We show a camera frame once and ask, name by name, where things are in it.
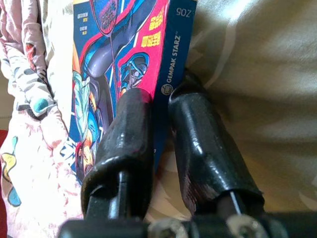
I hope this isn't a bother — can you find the pink cartoon blanket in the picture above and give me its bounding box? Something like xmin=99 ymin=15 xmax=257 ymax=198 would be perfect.
xmin=0 ymin=0 xmax=86 ymax=238

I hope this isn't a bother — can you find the colourful comic book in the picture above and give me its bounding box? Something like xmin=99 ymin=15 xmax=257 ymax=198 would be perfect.
xmin=68 ymin=0 xmax=198 ymax=185

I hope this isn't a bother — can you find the bed with beige floral sheet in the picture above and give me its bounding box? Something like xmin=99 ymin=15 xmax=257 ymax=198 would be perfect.
xmin=39 ymin=0 xmax=317 ymax=224

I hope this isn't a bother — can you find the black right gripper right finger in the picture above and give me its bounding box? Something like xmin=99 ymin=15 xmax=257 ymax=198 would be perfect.
xmin=168 ymin=91 xmax=265 ymax=218

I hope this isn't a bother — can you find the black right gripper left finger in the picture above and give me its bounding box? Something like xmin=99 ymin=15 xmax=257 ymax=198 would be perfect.
xmin=80 ymin=88 xmax=154 ymax=220

